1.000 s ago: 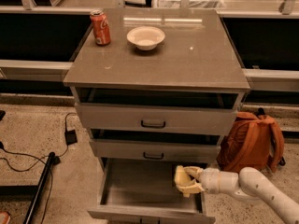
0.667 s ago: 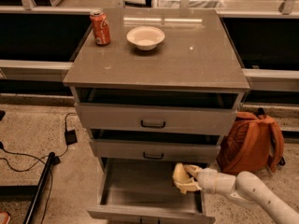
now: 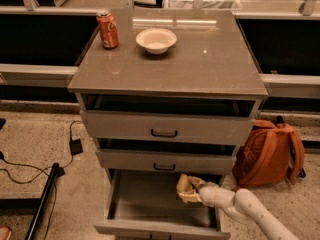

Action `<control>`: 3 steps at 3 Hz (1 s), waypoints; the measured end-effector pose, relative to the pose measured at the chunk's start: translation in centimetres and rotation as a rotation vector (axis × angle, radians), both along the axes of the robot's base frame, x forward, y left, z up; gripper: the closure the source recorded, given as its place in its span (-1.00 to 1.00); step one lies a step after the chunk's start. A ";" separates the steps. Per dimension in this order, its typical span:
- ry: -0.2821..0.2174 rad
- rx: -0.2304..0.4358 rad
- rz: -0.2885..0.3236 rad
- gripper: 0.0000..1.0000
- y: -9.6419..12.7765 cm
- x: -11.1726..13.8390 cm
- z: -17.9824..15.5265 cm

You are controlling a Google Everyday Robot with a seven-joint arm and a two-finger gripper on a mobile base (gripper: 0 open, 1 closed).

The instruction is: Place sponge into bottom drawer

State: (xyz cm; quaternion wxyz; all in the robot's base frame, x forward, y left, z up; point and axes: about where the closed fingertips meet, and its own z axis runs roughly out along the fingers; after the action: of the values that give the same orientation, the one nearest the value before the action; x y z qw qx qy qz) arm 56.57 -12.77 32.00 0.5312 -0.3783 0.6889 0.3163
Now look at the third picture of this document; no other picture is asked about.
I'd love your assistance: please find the yellow sponge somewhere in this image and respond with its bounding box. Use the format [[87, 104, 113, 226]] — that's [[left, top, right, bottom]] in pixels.
[[176, 174, 193, 196]]

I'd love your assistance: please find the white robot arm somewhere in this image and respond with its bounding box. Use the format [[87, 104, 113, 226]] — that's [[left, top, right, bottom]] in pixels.
[[187, 176, 299, 240]]

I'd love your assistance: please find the bottom grey drawer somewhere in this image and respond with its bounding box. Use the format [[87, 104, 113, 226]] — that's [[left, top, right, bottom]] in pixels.
[[95, 170, 230, 240]]

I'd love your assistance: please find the grey drawer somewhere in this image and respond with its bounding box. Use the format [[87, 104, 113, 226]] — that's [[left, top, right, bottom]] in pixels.
[[95, 170, 230, 240], [80, 110, 253, 145], [96, 150, 236, 175]]

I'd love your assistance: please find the middle grey drawer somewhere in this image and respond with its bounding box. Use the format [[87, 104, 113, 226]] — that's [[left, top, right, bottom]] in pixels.
[[96, 150, 236, 175]]

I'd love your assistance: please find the top grey drawer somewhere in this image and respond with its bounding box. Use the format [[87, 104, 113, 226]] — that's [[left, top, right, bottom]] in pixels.
[[80, 110, 253, 145]]

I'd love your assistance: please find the grey drawer cabinet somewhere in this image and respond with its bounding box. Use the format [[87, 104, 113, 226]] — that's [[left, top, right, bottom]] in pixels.
[[67, 7, 269, 240]]

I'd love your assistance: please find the orange backpack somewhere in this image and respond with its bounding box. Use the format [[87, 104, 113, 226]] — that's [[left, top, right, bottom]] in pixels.
[[232, 116, 306, 189]]

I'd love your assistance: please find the black power adapter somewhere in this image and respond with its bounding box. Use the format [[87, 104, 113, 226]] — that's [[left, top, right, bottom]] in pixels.
[[69, 139, 83, 156]]

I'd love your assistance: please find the black stand leg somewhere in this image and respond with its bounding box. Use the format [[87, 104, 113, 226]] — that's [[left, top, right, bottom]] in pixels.
[[0, 163, 64, 240]]

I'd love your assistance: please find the white paper bowl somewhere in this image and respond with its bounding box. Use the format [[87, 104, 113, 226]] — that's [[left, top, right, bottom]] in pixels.
[[136, 28, 177, 55]]

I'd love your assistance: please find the red soda can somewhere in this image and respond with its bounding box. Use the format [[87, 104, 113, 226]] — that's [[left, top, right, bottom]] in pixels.
[[96, 11, 119, 49]]

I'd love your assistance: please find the black cable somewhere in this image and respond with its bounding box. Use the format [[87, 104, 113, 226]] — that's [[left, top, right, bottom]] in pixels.
[[0, 120, 83, 240]]

